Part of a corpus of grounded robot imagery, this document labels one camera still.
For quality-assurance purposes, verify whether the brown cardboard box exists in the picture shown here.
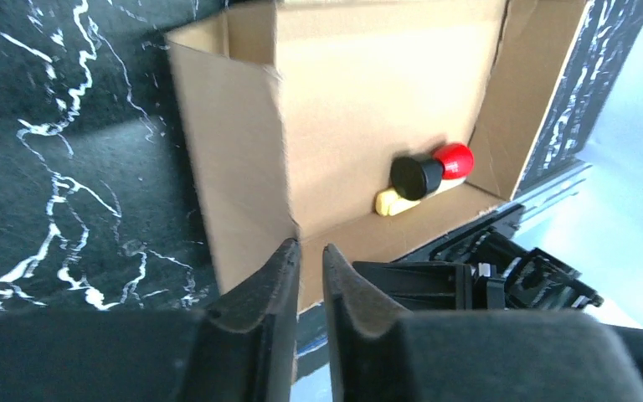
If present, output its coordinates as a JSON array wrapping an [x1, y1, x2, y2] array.
[[166, 1, 590, 312]]

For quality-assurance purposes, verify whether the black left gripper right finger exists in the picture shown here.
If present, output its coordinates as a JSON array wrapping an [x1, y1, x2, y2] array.
[[322, 245, 643, 401]]

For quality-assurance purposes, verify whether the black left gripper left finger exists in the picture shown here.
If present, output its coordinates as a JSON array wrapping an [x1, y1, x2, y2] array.
[[0, 239, 301, 401]]

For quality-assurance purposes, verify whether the yellow rectangular block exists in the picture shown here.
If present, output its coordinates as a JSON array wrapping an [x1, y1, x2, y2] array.
[[374, 178, 466, 217]]

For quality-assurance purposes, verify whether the red black knob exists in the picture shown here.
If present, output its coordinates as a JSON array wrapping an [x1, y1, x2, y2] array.
[[389, 142, 475, 201]]

